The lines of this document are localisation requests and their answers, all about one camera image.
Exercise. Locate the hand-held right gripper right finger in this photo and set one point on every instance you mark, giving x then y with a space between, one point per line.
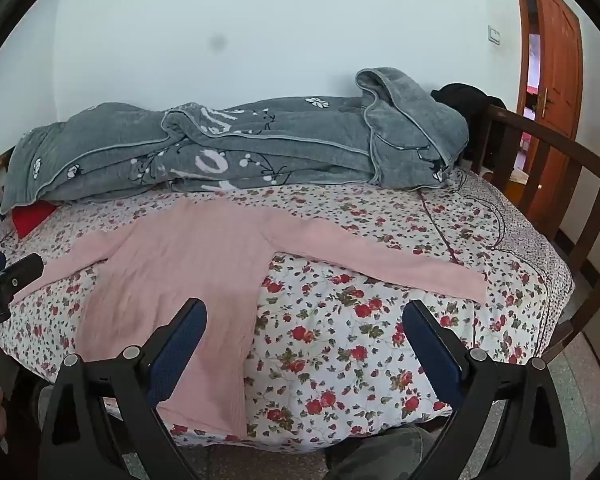
430 347

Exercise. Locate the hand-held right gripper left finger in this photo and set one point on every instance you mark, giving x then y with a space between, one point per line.
180 355

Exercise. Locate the pink knit sweater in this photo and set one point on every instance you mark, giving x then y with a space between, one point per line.
180 270

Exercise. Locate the red pillow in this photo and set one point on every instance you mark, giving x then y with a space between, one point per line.
30 216

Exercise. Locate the floral bed quilt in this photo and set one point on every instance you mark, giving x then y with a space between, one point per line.
360 290

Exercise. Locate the person's grey trouser leg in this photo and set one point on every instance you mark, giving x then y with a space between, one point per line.
380 455

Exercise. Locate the dark wooden bed footboard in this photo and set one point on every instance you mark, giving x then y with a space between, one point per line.
565 185

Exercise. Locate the grey patterned blanket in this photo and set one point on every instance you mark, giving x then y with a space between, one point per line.
260 155

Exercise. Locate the black garment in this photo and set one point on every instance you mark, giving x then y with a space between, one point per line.
467 105

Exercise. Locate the brown wooden door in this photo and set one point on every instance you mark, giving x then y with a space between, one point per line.
555 75

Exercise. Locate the white wall switch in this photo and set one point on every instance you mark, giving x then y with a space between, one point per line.
494 34

